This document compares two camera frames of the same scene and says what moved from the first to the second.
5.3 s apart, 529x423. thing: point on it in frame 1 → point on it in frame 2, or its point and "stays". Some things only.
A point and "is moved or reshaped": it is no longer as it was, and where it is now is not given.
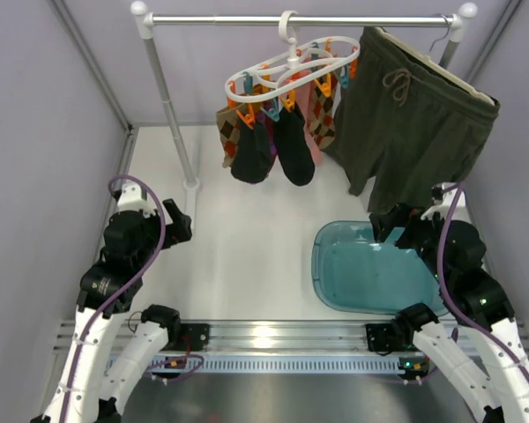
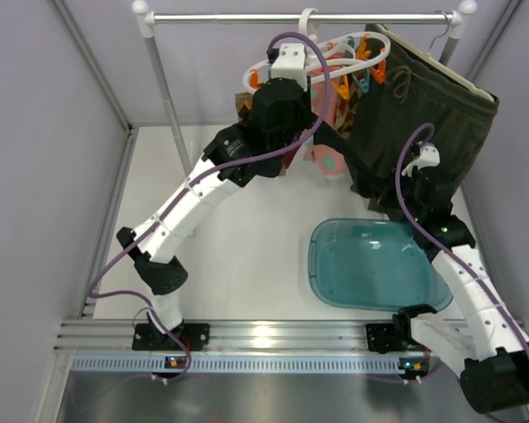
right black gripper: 391,226 → 417,177
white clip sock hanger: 309,62 is moved or reshaped
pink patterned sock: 302,95 is moved or reshaped
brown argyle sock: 228,123 is moved or reshaped
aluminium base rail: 274,348 stays
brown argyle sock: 321,122 → 347,89
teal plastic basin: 353,272 stays
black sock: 251,155 is moved or reshaped
